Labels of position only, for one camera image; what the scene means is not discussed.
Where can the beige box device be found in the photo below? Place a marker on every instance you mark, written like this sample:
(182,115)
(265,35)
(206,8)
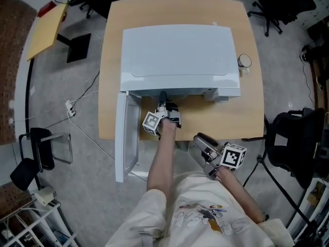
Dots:
(45,195)

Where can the white side shelf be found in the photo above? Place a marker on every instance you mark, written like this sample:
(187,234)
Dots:
(317,199)

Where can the white microwave oven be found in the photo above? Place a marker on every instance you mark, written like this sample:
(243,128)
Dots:
(180,55)

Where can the person's right forearm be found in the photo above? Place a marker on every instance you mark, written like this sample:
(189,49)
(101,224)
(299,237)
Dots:
(239,192)

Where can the black chrome cantilever chair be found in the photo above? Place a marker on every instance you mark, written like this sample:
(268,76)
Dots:
(42,148)

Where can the white power strip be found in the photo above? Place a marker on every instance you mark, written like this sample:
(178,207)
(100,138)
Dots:
(70,108)

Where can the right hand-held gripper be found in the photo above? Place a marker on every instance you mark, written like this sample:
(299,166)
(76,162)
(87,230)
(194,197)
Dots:
(232,157)

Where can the white mug dark rim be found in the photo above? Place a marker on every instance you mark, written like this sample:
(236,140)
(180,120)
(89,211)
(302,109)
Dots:
(244,60)

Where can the person's left forearm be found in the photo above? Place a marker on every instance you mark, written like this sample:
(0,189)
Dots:
(162,158)

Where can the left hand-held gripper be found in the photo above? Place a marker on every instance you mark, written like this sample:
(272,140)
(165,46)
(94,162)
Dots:
(173,116)

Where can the yellow-top side table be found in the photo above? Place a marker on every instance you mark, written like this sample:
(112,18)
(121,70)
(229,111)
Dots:
(47,30)

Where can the person's cream printed t-shirt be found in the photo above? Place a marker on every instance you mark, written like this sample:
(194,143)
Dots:
(195,189)

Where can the red box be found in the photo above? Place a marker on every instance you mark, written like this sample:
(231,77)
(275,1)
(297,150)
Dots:
(46,8)

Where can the white locker cabinet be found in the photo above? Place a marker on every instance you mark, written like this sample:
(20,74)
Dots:
(321,6)

